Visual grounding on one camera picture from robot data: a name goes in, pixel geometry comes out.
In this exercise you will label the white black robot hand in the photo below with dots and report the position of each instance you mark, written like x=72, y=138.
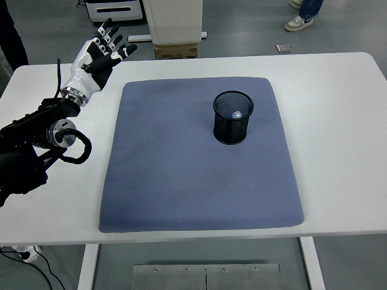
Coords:
x=81, y=78

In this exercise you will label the blue marker pen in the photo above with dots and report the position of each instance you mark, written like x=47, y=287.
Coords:
x=236, y=114

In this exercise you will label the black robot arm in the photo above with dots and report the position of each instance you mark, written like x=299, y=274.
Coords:
x=24, y=127

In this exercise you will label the black mesh pen holder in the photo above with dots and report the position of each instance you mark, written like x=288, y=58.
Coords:
x=232, y=133

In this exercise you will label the person in dark trousers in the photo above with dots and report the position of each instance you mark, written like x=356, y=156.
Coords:
x=12, y=39

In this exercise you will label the brown cardboard box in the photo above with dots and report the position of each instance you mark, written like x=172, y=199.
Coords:
x=176, y=52

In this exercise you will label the blue-grey textured mat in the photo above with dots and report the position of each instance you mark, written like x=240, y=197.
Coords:
x=196, y=181

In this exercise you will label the white power strip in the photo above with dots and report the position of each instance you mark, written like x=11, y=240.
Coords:
x=28, y=255

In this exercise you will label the white table leg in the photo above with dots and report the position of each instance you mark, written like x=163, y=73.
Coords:
x=313, y=266
x=87, y=266

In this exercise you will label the small square metal floor plate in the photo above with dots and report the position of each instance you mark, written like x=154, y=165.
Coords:
x=284, y=48

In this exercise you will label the grey metal plate with screws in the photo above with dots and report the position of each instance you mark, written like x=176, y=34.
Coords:
x=181, y=278

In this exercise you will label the person in blue jeans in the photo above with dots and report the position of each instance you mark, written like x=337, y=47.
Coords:
x=302, y=22

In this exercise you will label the white pedestal cabinet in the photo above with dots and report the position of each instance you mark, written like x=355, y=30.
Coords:
x=178, y=21

